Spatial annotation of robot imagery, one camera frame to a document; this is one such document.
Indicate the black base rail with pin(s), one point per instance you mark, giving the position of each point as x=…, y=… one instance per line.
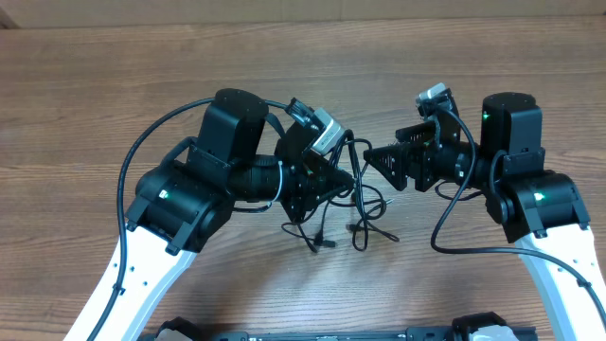
x=484, y=326

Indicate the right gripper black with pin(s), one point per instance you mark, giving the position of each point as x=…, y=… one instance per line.
x=418, y=151

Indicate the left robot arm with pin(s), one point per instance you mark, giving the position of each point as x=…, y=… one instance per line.
x=242, y=160

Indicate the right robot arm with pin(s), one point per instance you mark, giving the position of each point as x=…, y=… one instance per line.
x=541, y=211

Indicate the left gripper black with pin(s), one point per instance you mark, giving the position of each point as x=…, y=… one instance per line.
x=311, y=186

